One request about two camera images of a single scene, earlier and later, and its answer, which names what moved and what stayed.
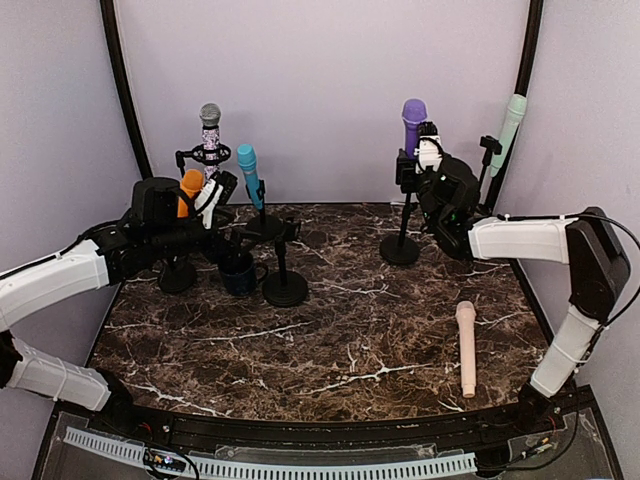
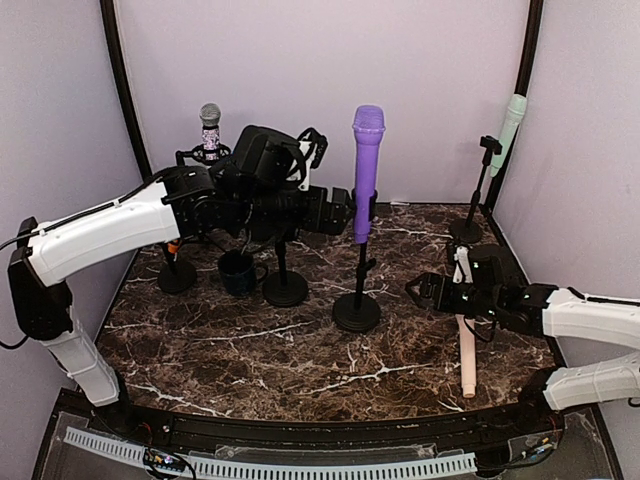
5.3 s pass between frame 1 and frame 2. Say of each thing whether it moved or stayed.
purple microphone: moved
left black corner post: stayed
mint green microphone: stayed
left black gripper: moved
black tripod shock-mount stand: stayed
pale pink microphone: stayed
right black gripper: moved
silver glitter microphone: stayed
